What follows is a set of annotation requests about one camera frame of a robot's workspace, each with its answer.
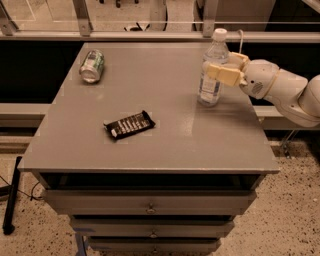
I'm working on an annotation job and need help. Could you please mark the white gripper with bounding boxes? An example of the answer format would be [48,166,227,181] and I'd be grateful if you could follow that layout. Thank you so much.
[202,52,280,100]

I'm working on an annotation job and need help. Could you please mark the clear plastic water bottle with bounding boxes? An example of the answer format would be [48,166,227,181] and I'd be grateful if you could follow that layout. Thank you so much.
[198,28,229,107]

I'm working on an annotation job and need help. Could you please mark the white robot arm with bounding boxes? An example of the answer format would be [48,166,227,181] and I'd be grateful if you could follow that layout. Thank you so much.
[202,52,320,128]

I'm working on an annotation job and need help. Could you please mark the black snack bar wrapper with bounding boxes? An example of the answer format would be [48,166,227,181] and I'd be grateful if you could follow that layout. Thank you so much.
[104,111,155,140]

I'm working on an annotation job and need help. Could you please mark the grey drawer cabinet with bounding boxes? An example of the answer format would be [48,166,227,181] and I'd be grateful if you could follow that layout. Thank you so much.
[17,41,281,256]

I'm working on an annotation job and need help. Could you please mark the green soda can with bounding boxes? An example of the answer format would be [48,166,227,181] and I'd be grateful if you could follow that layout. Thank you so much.
[79,49,104,83]

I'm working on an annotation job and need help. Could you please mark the top grey drawer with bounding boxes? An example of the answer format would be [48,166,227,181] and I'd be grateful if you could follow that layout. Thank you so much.
[42,190,256,216]

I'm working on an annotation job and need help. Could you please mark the grey drawer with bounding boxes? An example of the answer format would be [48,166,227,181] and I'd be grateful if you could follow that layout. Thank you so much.
[70,219,234,238]
[88,237,220,253]
[42,190,256,216]

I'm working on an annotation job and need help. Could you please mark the middle grey drawer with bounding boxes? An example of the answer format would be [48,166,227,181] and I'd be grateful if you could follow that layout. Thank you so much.
[70,219,234,238]

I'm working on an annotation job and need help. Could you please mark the bottom grey drawer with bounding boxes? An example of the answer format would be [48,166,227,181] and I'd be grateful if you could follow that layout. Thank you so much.
[88,237,220,253]

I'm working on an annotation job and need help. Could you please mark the black floor stand leg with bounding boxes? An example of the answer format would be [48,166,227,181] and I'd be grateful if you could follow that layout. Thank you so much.
[2,156,22,235]

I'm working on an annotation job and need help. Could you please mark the white hanging cable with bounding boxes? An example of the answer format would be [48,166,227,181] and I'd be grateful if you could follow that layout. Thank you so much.
[236,29,245,54]

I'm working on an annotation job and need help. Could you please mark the metal railing frame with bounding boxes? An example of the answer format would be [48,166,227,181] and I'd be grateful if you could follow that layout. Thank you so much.
[0,0,319,43]

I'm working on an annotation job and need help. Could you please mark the black floor cable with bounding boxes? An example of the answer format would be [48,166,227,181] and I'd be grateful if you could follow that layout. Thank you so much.
[0,174,44,202]

